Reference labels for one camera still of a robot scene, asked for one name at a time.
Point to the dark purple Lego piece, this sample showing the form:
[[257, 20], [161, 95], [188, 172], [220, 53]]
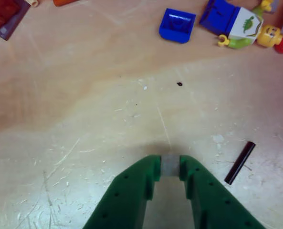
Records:
[[11, 23]]

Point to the orange Lego piece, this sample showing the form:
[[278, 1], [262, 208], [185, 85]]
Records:
[[63, 1]]

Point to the red Lego plate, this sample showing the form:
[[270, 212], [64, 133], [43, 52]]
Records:
[[0, 14]]

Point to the Lego minifigure with dinosaur torso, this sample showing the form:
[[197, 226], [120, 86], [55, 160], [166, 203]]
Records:
[[241, 21]]

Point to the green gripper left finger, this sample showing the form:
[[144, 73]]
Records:
[[127, 198]]

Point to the tan Lego piece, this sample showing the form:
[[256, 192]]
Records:
[[33, 2]]

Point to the black Lego rod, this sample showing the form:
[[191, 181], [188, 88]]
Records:
[[239, 163]]

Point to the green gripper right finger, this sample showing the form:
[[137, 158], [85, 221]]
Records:
[[212, 202]]

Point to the blue Lego slope brick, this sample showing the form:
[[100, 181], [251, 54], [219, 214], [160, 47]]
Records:
[[177, 26]]

